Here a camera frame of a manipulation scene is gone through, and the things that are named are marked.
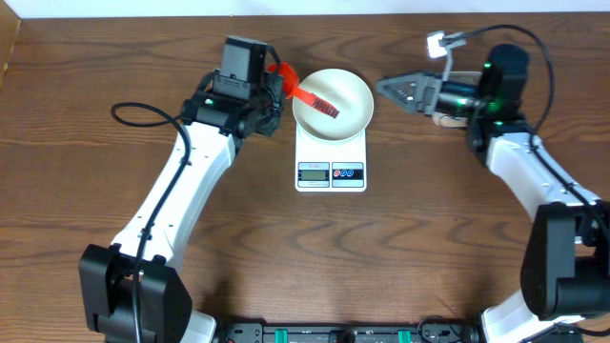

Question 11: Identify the red plastic measuring scoop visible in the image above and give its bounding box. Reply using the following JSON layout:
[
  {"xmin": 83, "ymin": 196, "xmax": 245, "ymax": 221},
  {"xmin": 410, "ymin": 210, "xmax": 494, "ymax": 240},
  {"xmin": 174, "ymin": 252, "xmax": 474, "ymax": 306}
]
[{"xmin": 267, "ymin": 62, "xmax": 339, "ymax": 118}]

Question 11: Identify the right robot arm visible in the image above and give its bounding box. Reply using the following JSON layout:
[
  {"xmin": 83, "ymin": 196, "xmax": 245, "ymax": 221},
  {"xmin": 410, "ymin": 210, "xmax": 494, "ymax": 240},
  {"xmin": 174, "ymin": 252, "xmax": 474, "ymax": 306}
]
[{"xmin": 376, "ymin": 44, "xmax": 609, "ymax": 342}]

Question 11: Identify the white round bowl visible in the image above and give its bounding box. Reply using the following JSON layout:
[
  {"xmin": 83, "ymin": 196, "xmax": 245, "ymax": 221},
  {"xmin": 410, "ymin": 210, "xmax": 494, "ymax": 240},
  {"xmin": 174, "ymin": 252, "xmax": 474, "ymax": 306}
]
[{"xmin": 293, "ymin": 69, "xmax": 375, "ymax": 141}]

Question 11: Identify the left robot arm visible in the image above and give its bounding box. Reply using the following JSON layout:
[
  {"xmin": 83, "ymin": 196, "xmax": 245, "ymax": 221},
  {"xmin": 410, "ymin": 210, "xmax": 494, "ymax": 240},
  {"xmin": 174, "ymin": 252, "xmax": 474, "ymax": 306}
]
[{"xmin": 78, "ymin": 36, "xmax": 285, "ymax": 343}]

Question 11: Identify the white digital kitchen scale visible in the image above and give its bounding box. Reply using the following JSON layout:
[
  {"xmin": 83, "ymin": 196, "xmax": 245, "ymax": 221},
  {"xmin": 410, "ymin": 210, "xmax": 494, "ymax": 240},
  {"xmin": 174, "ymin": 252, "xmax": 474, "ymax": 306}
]
[{"xmin": 295, "ymin": 125, "xmax": 368, "ymax": 192}]

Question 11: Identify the clear plastic container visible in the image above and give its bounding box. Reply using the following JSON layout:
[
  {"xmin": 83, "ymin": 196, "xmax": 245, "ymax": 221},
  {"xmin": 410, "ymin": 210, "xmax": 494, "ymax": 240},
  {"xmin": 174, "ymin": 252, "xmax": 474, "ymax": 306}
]
[{"xmin": 432, "ymin": 71, "xmax": 481, "ymax": 130}]

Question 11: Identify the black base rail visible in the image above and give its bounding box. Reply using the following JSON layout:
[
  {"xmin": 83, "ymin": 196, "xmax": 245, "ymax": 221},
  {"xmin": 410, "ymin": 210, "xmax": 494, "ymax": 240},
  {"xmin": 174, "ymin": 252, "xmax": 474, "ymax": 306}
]
[{"xmin": 212, "ymin": 318, "xmax": 485, "ymax": 343}]

